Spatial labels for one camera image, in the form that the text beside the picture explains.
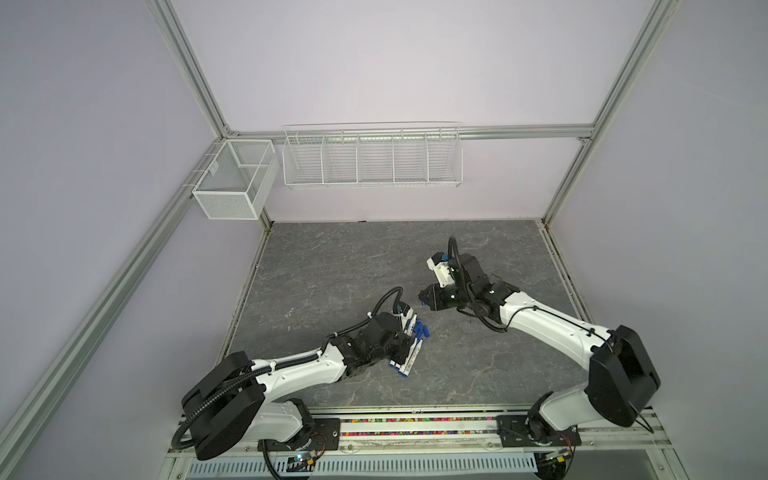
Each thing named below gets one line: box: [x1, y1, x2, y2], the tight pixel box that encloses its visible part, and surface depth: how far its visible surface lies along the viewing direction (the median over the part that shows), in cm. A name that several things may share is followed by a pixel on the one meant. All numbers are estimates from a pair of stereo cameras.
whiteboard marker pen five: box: [398, 338, 423, 377], surface depth 86 cm
